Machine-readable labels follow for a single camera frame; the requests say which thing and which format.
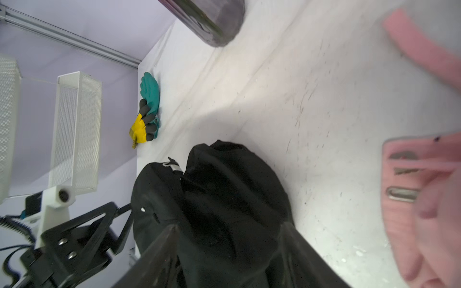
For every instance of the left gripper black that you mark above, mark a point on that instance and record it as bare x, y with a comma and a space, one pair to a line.
77, 249

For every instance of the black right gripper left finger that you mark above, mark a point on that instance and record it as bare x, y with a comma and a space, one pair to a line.
157, 267

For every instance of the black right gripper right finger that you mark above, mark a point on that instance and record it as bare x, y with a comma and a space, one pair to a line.
304, 268

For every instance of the black cap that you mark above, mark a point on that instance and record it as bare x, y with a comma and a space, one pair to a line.
235, 206
157, 202

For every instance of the pink cap white R logo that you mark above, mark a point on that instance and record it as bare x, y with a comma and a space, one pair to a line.
421, 177

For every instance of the white mesh two-tier shelf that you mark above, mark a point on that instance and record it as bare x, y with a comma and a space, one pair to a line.
75, 150

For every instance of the yellow black work glove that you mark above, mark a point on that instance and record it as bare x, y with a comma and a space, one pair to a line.
142, 126

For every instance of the green rubber glove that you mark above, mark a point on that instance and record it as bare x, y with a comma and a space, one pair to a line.
149, 105

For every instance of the dark purple glass vase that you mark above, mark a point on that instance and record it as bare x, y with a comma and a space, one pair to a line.
215, 22

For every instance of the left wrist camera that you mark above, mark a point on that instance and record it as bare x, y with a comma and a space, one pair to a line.
54, 206

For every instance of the aluminium frame post left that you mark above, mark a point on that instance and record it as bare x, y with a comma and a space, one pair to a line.
28, 23

